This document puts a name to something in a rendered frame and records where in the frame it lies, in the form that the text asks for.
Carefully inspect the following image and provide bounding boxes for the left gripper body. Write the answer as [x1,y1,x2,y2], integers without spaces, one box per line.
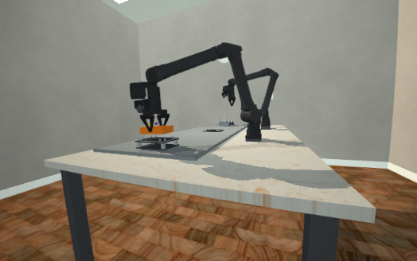
[140,98,169,116]

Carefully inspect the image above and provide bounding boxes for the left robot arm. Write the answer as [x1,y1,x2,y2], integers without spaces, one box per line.
[130,42,262,139]

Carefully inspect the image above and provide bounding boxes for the orange tube rack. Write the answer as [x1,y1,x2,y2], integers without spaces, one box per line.
[139,126,173,134]

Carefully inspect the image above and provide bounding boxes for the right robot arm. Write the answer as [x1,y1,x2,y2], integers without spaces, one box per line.
[222,68,279,127]

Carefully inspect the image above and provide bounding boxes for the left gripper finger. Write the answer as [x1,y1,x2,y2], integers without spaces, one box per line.
[157,115,170,126]
[140,115,154,132]

